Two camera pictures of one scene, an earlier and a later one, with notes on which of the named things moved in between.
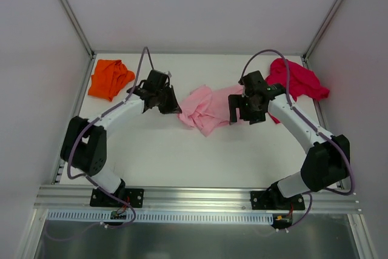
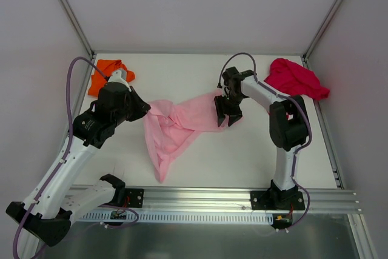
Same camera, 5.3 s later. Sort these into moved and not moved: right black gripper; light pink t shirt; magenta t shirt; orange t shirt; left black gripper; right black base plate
Moved: right black gripper; light pink t shirt; left black gripper
Not moved: right black base plate; magenta t shirt; orange t shirt
